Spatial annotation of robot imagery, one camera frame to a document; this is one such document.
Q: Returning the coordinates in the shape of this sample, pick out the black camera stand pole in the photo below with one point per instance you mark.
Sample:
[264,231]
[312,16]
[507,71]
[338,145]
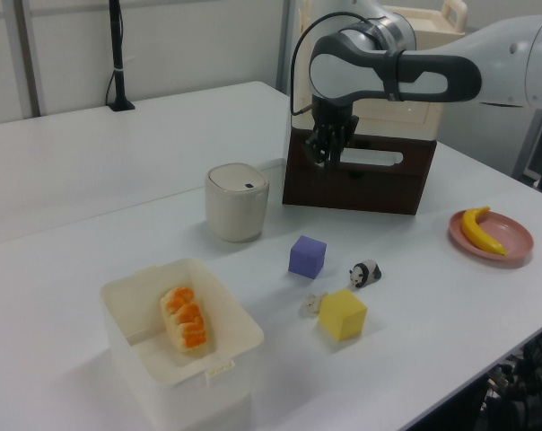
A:
[117,54]

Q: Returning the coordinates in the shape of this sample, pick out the cream lidded trash can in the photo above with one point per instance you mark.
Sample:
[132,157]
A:
[235,211]

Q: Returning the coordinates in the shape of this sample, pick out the dark brown wooden drawer box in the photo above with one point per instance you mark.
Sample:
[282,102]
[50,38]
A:
[365,190]

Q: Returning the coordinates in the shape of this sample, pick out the white plastic storage bin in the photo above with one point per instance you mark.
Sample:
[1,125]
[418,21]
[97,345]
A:
[226,390]

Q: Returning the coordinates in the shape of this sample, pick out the panda figurine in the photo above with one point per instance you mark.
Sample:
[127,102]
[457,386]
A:
[365,273]

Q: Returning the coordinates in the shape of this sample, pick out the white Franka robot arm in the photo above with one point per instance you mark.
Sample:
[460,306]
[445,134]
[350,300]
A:
[432,78]

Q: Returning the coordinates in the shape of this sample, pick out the pink plate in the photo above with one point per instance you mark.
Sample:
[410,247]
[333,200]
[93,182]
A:
[515,235]

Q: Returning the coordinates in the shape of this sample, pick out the yellow cube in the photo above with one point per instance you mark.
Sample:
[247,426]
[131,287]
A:
[343,314]

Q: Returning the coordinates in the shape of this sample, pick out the small white animal figurine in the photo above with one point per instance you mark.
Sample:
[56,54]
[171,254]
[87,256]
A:
[311,304]

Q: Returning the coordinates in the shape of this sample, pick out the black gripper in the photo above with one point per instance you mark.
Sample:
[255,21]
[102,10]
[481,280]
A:
[334,114]

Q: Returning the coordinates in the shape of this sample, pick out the black office chair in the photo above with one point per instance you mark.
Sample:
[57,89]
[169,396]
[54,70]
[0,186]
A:
[527,386]

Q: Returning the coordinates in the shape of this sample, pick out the purple cube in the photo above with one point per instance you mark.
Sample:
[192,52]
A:
[306,258]

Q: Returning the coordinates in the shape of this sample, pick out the bread with orange topping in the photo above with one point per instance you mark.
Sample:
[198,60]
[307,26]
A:
[186,319]

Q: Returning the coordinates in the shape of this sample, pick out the cream plastic storage cabinet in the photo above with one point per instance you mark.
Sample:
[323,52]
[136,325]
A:
[401,117]

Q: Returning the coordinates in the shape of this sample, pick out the yellow banana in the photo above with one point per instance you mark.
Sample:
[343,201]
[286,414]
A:
[475,233]

